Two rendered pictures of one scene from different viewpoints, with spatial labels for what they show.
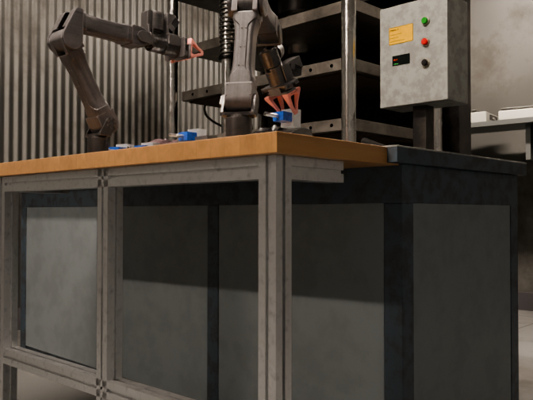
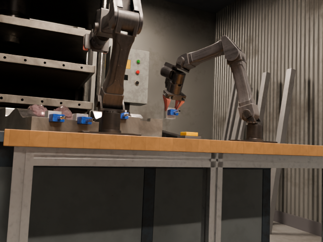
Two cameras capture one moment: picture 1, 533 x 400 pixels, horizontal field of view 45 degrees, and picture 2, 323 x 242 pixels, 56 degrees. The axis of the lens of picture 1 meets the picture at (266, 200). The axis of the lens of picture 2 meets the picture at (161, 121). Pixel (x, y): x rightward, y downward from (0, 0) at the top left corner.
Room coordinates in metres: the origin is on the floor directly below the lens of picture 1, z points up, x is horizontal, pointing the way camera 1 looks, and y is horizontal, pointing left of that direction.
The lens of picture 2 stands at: (1.37, 1.36, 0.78)
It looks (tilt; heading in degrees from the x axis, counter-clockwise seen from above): 4 degrees up; 293
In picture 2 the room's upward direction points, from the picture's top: 2 degrees clockwise
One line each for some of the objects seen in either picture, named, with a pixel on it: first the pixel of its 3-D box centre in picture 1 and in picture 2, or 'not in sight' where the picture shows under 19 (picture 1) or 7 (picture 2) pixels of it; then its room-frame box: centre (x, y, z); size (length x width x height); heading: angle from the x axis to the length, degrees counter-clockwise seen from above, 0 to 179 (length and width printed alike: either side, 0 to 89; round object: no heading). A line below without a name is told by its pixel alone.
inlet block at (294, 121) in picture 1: (280, 116); (173, 112); (1.91, -0.04, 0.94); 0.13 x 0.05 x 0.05; 136
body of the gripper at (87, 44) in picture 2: (170, 48); (98, 41); (2.12, 0.32, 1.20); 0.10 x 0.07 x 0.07; 47
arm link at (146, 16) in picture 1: (146, 28); (103, 22); (2.05, 0.39, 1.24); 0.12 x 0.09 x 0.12; 137
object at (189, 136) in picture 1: (185, 136); (122, 115); (2.02, 0.26, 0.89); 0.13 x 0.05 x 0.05; 137
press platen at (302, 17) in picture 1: (307, 44); (12, 36); (3.26, -0.21, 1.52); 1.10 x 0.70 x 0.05; 46
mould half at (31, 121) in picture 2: not in sight; (44, 121); (2.36, 0.34, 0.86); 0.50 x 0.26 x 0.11; 153
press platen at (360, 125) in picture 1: (306, 140); (6, 104); (3.25, -0.20, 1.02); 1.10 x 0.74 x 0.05; 46
